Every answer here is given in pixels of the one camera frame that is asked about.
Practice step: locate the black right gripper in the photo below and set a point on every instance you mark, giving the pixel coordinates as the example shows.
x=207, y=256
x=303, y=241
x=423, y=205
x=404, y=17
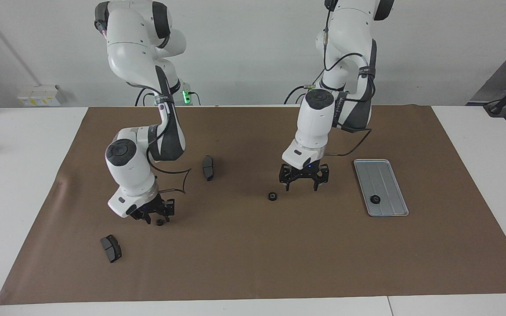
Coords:
x=149, y=208

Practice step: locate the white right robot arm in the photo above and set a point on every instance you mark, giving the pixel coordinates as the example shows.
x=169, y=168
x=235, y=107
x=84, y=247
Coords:
x=132, y=175

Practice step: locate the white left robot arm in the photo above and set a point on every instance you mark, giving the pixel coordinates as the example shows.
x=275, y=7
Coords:
x=316, y=118

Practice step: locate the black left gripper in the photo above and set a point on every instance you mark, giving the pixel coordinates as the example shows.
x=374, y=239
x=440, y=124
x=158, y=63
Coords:
x=303, y=171

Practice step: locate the white wall socket box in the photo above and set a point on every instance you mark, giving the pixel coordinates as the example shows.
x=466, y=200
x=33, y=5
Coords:
x=42, y=95

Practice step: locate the dark grey brake pad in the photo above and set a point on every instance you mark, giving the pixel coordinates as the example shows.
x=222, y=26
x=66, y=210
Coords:
x=207, y=166
x=111, y=249

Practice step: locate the silver metal tray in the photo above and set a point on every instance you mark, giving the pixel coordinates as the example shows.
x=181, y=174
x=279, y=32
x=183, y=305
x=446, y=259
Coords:
x=391, y=188

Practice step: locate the brown paper table mat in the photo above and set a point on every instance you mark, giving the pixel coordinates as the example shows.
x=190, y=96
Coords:
x=257, y=245

